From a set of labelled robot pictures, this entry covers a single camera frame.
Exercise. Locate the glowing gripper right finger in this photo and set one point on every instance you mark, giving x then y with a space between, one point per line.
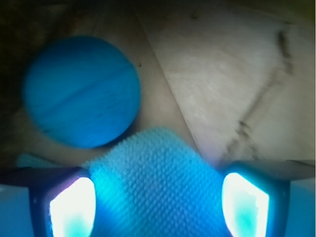
270 198

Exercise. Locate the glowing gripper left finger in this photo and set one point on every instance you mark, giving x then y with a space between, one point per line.
46 202

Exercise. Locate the light blue cloth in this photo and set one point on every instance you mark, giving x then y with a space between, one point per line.
153 184

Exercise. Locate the blue ball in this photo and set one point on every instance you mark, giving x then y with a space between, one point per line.
82 92

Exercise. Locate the brown paper bag bin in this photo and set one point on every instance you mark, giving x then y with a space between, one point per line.
235 79

